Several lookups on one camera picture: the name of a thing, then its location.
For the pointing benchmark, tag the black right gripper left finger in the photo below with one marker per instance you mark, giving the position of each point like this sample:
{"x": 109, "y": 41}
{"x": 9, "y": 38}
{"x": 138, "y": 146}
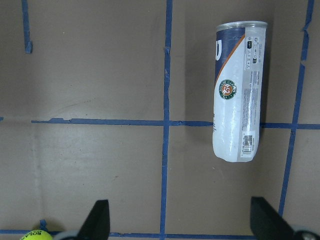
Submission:
{"x": 97, "y": 224}

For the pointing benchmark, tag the white blue tennis ball can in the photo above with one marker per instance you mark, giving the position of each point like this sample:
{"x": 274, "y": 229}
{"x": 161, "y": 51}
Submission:
{"x": 239, "y": 70}

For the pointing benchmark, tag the yellow tennis ball centre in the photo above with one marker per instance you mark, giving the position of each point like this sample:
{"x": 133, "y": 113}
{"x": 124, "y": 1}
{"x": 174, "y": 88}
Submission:
{"x": 37, "y": 235}

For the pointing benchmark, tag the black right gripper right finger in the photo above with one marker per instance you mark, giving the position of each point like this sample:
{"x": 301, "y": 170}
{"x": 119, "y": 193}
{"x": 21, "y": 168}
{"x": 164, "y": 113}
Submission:
{"x": 266, "y": 223}

